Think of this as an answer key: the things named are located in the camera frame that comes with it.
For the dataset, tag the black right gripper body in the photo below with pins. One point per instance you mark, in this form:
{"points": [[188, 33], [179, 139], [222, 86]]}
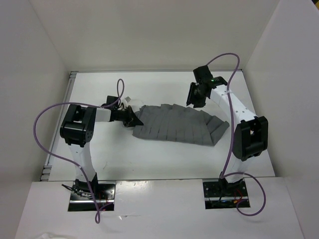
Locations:
{"points": [[195, 96]]}

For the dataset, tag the aluminium table edge rail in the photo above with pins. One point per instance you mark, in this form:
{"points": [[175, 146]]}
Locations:
{"points": [[47, 166]]}

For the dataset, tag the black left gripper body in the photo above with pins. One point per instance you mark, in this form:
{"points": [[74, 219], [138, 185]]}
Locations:
{"points": [[125, 116]]}

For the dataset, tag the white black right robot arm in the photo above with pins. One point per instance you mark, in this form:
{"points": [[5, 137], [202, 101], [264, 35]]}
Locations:
{"points": [[249, 132]]}

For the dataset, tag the white cloth at bottom edge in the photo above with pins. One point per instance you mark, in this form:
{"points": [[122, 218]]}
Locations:
{"points": [[52, 236]]}

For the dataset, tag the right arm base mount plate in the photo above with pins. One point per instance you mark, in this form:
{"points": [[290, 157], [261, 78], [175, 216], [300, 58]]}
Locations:
{"points": [[218, 194]]}

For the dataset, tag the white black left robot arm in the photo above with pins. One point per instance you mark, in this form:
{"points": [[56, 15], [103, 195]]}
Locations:
{"points": [[77, 130]]}

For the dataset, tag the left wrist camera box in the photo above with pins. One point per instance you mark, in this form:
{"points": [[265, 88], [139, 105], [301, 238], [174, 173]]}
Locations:
{"points": [[127, 100]]}

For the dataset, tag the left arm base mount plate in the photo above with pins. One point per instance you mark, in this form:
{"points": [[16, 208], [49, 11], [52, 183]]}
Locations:
{"points": [[81, 200]]}

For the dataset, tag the grey pleated skirt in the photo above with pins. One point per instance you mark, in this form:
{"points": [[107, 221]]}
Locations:
{"points": [[176, 123]]}

